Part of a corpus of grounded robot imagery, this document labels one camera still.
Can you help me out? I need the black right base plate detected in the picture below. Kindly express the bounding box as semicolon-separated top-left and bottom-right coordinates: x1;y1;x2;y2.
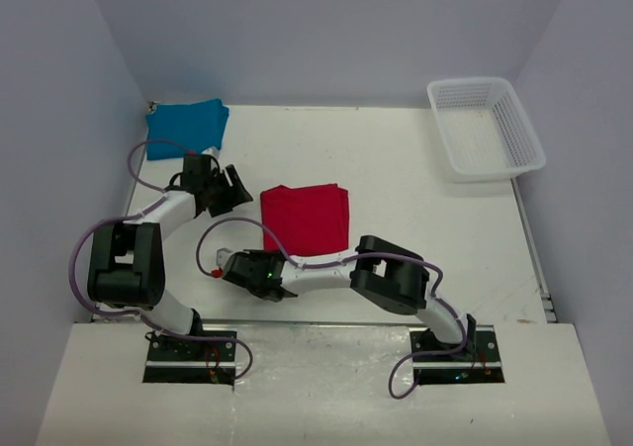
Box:
411;325;505;386

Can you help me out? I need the folded blue t shirt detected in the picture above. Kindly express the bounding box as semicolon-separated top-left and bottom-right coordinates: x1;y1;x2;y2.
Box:
145;99;229;161

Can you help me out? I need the red t shirt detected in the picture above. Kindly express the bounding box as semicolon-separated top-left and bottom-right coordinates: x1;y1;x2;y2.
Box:
260;184;350;257

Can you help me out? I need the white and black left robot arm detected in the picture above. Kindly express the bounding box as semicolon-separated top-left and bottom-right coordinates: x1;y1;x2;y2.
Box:
87;154;253;360

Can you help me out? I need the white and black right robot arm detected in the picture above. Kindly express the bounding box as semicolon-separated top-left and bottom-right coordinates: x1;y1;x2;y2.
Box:
216;235;477;360

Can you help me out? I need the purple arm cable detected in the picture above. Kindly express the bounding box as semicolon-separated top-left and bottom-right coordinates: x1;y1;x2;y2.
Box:
67;137;254;381
195;217;469;400

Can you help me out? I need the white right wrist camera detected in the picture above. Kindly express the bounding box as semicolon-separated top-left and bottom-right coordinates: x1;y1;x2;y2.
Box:
216;247;233;270

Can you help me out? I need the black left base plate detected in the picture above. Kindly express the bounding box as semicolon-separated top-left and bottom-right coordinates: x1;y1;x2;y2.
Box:
142;331;236;387

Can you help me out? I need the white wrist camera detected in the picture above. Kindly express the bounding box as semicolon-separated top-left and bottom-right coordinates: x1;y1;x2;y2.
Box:
216;247;233;270
204;146;220;159

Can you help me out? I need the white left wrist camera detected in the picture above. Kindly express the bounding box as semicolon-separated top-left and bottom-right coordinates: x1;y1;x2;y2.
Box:
204;146;220;159

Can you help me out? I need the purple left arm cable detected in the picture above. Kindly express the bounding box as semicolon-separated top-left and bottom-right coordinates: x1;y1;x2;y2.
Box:
67;137;254;381

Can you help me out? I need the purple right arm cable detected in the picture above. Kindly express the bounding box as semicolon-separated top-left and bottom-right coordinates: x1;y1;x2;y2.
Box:
195;217;469;400

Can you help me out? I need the white perforated plastic basket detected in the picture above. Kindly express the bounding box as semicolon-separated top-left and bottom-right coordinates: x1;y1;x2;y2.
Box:
427;77;546;183

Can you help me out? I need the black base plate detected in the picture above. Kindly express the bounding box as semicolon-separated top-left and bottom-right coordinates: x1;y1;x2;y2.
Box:
142;331;236;387
411;325;505;386

